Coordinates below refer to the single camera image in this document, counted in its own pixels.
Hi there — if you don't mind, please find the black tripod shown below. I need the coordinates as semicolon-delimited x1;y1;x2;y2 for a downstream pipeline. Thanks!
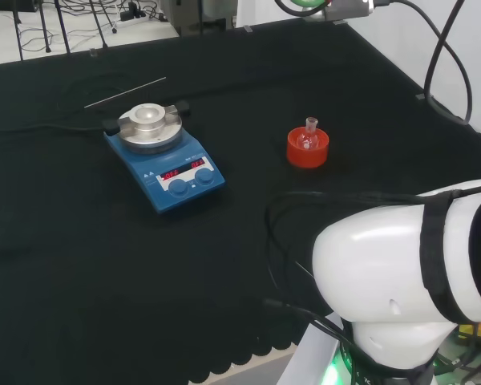
10;0;73;63
90;0;119;51

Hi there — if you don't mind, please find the glass rod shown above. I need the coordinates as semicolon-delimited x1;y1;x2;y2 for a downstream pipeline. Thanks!
83;76;168;109

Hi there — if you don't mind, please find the black camera cable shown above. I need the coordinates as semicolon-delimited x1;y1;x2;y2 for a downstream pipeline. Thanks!
373;0;475;127

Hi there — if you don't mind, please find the clear round-bottom flask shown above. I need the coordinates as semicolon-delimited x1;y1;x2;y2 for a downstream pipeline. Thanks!
298;116;320;153

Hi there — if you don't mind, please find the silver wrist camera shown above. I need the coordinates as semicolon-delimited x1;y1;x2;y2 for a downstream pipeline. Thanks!
323;0;376;21

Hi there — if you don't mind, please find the heater with blue base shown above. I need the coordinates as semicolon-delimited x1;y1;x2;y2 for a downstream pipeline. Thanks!
102;102;227;215

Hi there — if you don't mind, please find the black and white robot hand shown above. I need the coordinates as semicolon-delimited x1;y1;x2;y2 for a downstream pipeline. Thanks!
274;0;332;18

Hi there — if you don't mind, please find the dark grey box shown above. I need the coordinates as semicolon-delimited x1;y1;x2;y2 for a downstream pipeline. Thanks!
171;0;204;39

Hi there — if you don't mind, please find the red flask support ring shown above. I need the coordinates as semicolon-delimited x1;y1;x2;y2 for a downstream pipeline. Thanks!
285;125;330;169

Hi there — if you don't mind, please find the black heater cable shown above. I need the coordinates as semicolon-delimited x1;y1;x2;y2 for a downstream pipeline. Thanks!
0;71;168;134

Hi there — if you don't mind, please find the black bench cloth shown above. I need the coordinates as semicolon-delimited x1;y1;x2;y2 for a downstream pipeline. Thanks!
0;18;481;385

